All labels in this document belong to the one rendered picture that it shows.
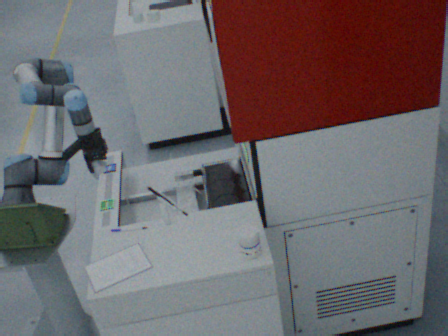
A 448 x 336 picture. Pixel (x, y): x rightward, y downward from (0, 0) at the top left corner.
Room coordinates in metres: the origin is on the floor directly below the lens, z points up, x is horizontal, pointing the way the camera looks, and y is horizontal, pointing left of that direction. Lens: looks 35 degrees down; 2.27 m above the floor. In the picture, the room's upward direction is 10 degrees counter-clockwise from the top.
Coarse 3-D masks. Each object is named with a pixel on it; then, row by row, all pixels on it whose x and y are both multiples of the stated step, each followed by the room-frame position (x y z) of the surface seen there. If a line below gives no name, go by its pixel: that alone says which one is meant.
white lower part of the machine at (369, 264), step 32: (288, 224) 1.65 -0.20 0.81; (320, 224) 1.68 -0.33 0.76; (352, 224) 1.66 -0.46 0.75; (384, 224) 1.66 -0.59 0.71; (416, 224) 1.67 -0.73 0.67; (288, 256) 1.65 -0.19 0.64; (320, 256) 1.66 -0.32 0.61; (352, 256) 1.66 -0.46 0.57; (384, 256) 1.66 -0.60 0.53; (416, 256) 1.67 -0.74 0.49; (288, 288) 1.65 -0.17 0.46; (320, 288) 1.66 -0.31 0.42; (352, 288) 1.66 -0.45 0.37; (384, 288) 1.67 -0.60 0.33; (416, 288) 1.67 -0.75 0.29; (288, 320) 1.65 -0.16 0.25; (320, 320) 1.66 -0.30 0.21; (352, 320) 1.66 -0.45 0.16; (384, 320) 1.67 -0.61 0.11
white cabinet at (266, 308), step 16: (224, 304) 1.31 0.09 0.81; (240, 304) 1.30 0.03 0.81; (256, 304) 1.30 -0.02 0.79; (272, 304) 1.30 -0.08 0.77; (144, 320) 1.30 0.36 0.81; (160, 320) 1.29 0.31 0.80; (176, 320) 1.29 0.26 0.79; (192, 320) 1.30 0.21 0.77; (208, 320) 1.30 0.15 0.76; (224, 320) 1.30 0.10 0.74; (240, 320) 1.30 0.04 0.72; (256, 320) 1.30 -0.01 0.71; (272, 320) 1.30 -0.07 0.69
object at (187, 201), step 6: (186, 180) 1.97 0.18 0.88; (180, 192) 1.89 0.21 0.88; (186, 192) 1.89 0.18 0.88; (192, 192) 1.88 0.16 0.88; (180, 198) 1.85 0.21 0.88; (186, 198) 1.85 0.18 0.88; (192, 198) 1.84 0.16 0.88; (180, 204) 1.81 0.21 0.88; (186, 204) 1.81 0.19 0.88; (192, 204) 1.80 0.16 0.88; (186, 210) 1.77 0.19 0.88; (192, 210) 1.76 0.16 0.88; (198, 210) 1.78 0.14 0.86
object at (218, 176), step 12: (204, 168) 2.01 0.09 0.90; (216, 168) 2.00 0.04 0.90; (228, 168) 1.98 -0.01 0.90; (240, 168) 1.97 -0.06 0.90; (216, 180) 1.91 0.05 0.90; (228, 180) 1.89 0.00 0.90; (240, 180) 1.88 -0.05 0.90; (216, 192) 1.83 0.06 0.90; (228, 192) 1.81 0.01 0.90; (240, 192) 1.80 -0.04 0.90; (216, 204) 1.75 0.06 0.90; (228, 204) 1.74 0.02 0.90
